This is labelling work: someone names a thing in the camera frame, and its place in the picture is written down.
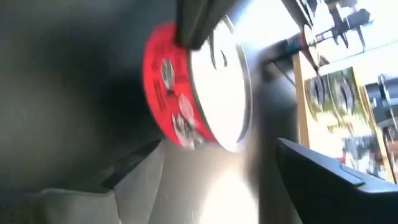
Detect green label seafood can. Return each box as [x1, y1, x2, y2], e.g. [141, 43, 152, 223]
[306, 73, 331, 123]
[328, 66, 367, 121]

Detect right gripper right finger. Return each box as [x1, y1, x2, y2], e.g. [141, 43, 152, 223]
[275, 138, 398, 224]

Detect light wooden board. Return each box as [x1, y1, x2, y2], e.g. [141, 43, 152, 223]
[292, 51, 398, 184]

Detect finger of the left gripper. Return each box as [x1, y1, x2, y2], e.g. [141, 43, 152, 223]
[175, 0, 238, 50]

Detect red label seafood can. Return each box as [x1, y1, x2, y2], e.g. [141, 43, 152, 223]
[142, 14, 253, 154]
[340, 133, 386, 179]

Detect black table mat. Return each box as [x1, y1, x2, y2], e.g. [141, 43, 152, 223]
[0, 0, 299, 224]

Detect black desk clamp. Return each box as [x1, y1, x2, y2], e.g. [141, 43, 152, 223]
[317, 0, 374, 52]

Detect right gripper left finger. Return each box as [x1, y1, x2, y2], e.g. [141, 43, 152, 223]
[0, 139, 166, 224]

